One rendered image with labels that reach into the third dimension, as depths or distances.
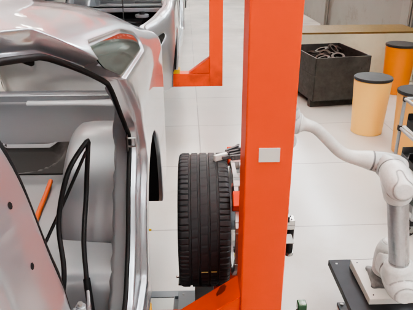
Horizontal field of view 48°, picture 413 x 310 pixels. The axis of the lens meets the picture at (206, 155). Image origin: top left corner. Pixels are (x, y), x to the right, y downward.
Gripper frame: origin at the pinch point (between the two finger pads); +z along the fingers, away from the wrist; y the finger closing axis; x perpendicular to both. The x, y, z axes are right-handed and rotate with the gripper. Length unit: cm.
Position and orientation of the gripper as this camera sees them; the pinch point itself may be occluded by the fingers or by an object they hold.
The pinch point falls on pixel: (220, 156)
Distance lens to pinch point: 220.1
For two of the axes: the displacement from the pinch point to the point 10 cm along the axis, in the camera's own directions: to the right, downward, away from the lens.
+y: -4.4, -4.2, 7.9
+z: -9.0, 2.1, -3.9
